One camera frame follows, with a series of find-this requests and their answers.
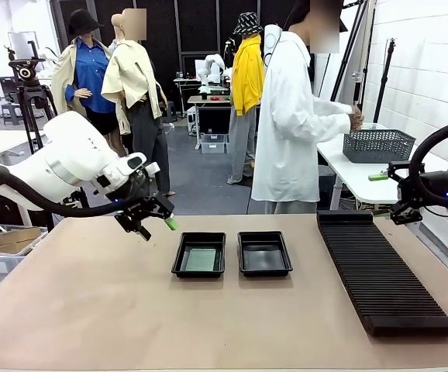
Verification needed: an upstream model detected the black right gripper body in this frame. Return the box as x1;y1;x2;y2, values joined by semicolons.
388;160;448;226

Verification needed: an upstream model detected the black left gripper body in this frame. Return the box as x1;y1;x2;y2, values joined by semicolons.
114;194;175;234

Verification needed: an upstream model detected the black plastic ESD tray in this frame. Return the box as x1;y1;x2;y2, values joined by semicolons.
171;231;227;280
237;230;294;278

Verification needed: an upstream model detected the green glass plate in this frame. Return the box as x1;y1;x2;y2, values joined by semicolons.
184;248;217;272

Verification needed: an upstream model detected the person's right forearm white sleeve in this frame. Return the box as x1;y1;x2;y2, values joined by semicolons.
312;97;353;136

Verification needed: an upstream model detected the person's tattooed right hand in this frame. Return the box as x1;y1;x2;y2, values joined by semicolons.
347;105;366;133

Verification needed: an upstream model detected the white side table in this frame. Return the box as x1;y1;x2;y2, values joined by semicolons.
315;131;448;205

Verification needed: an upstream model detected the grey plastic woven basket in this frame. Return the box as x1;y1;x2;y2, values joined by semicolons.
342;129;417;164

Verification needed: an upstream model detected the black slotted board rack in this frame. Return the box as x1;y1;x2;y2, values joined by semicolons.
315;209;448;337

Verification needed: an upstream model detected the clear plastic storage bin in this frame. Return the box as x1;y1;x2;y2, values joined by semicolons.
200;133;229;155

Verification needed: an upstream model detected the thin black light stand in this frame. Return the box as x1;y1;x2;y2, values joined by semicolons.
372;37;398;125

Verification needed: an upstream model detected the person in white coat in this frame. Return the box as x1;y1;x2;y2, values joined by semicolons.
250;0;365;215

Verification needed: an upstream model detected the background workbench with black panel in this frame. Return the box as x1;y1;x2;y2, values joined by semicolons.
187;95;233;150

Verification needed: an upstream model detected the mannequin with cream jacket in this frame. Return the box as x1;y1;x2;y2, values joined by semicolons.
100;8;177;198

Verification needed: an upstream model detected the brown cardboard box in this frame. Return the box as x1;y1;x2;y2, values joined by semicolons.
0;227;42;256

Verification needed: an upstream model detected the mannequin with blue shirt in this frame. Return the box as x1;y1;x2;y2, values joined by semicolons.
50;9;134;156

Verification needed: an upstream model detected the white desk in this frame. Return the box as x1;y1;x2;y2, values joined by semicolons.
0;129;50;164

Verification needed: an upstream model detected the mannequin with yellow hoodie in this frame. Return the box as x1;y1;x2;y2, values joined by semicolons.
226;12;266;186

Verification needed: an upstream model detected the black brimmed hat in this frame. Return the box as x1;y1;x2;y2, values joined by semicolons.
67;9;105;40

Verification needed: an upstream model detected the black white patterned bucket hat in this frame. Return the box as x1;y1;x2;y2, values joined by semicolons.
233;12;264;36

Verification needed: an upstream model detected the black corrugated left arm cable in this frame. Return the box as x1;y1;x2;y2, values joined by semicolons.
0;165;147;219

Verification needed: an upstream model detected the black camera tripod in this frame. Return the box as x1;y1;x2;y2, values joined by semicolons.
3;40;93;229

